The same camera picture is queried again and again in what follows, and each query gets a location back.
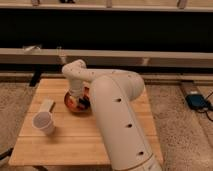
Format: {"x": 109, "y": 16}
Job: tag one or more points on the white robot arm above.
{"x": 108, "y": 94}

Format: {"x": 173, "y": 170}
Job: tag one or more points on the black table leg bracket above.
{"x": 36, "y": 76}

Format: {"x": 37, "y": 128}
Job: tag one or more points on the white plastic cup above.
{"x": 43, "y": 122}

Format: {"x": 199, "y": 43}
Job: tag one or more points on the orange bowl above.
{"x": 73, "y": 103}

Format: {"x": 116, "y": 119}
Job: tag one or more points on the black power adapter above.
{"x": 196, "y": 101}

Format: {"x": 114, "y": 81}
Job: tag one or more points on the black eraser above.
{"x": 85, "y": 101}

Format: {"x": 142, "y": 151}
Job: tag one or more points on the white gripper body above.
{"x": 76, "y": 93}

